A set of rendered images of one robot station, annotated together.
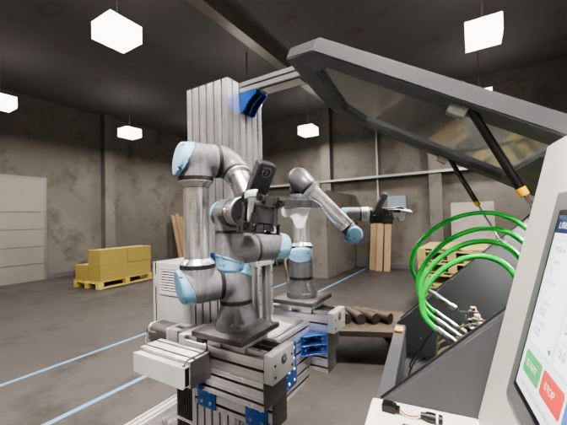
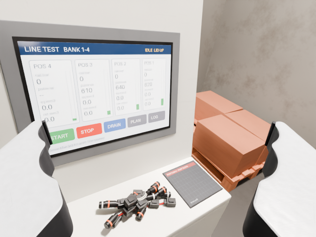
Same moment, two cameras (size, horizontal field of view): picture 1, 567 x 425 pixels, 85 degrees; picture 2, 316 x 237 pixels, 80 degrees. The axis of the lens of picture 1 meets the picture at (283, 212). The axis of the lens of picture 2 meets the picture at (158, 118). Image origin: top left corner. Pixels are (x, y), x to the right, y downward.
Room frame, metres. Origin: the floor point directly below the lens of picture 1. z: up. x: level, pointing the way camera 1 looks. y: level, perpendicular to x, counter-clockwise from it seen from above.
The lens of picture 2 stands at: (0.68, 0.03, 1.52)
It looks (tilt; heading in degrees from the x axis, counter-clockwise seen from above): 31 degrees down; 208
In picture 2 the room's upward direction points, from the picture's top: 9 degrees clockwise
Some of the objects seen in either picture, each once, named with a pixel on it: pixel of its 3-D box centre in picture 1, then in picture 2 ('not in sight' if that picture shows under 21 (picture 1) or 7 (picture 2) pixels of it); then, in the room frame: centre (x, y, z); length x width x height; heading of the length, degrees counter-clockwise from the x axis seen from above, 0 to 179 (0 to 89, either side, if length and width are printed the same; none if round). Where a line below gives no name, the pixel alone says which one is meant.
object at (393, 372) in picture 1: (395, 376); not in sight; (1.08, -0.37, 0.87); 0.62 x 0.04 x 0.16; 156
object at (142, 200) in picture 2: not in sight; (139, 201); (0.37, -0.15, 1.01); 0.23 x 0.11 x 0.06; 156
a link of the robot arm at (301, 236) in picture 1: (300, 219); not in sight; (1.68, -0.09, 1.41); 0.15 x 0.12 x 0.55; 174
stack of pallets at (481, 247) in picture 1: (454, 277); not in sight; (4.72, -2.56, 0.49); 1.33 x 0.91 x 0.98; 149
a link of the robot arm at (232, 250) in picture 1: (235, 250); not in sight; (0.84, 0.13, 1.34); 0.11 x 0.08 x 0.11; 123
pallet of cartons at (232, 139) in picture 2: not in sight; (217, 129); (-1.53, -0.28, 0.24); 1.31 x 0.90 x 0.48; 67
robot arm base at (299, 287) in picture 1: (301, 285); not in sight; (1.55, -0.08, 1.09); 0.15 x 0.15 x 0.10
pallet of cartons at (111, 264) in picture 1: (115, 265); not in sight; (7.64, 4.16, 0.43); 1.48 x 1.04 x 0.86; 149
